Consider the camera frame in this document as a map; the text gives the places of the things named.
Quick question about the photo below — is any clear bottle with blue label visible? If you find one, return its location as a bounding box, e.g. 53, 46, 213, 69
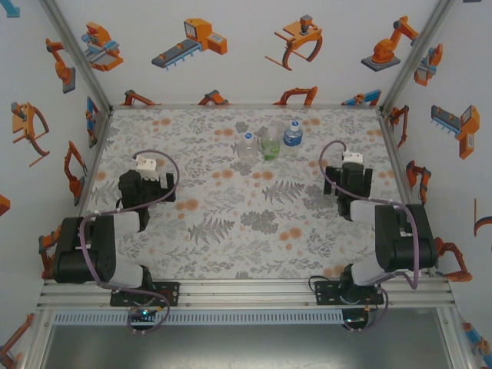
282, 119, 305, 149

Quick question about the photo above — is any clear bottle with green label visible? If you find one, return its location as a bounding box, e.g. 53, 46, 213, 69
260, 128, 282, 162

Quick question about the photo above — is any clear bottle without label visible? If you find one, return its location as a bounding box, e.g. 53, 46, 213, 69
236, 131, 258, 163

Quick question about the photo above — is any aluminium frame bar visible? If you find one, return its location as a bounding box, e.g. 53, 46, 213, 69
378, 114, 426, 241
111, 102, 381, 111
71, 109, 115, 235

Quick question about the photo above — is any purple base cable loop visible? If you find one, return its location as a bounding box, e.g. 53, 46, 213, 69
126, 299, 171, 337
343, 286, 389, 334

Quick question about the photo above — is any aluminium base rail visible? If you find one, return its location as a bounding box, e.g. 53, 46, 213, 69
38, 278, 454, 308

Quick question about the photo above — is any aluminium frame post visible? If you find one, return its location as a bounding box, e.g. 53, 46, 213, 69
40, 0, 115, 116
21, 307, 54, 369
378, 0, 457, 116
437, 307, 476, 369

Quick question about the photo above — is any slotted grey cable duct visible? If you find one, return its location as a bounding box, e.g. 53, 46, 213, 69
52, 310, 345, 326

